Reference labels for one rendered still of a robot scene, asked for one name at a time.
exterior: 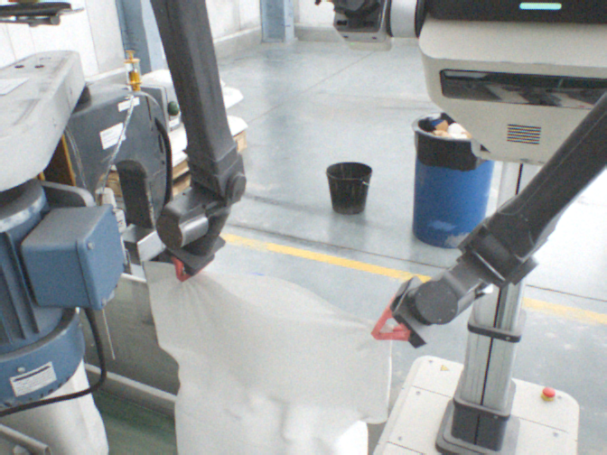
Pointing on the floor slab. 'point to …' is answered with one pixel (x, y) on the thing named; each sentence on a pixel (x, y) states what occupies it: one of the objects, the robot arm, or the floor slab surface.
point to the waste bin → (447, 184)
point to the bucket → (349, 186)
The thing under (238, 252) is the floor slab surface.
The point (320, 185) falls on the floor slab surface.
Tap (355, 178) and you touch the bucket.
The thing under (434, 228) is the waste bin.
